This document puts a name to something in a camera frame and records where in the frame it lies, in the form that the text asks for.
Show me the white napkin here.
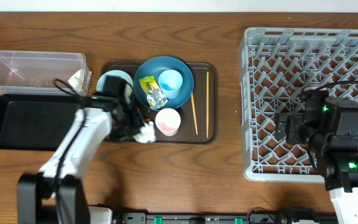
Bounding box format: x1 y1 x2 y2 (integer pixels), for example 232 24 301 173
133 121 156 144

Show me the yellow snack wrapper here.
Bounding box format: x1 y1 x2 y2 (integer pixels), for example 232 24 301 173
139 75 168 110

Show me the pink cup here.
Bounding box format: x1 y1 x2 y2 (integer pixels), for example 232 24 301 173
155 108 181 136

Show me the light blue cup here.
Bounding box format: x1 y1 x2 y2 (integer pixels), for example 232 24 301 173
158 70 183 99

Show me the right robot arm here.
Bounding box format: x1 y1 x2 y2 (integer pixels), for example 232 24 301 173
275 90 358 223

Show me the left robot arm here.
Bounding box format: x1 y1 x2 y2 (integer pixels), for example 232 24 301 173
17 95 144 223

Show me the grey dishwasher rack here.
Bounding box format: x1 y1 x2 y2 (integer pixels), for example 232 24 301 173
239 27 358 183

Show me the light blue rice bowl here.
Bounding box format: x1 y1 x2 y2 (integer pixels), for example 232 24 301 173
96 70 135 105

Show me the dark blue bowl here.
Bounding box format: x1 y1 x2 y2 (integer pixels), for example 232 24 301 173
133 56 194 110

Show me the left wooden chopstick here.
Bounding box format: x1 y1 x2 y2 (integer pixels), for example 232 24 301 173
191 92 198 135

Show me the wooden chopstick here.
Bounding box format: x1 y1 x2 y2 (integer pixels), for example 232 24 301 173
206 72 209 139
191 92 198 135

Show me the brown serving tray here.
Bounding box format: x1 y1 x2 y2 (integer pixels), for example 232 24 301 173
100 60 218 144

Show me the right wooden chopstick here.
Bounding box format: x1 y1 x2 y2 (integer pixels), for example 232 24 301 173
206 72 209 139

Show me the black plastic bin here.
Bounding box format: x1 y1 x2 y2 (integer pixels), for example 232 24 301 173
0 94 79 151

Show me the clear plastic bin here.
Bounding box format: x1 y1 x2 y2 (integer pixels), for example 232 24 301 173
0 50 91 95

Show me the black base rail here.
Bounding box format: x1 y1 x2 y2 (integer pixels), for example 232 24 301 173
88 212 338 224

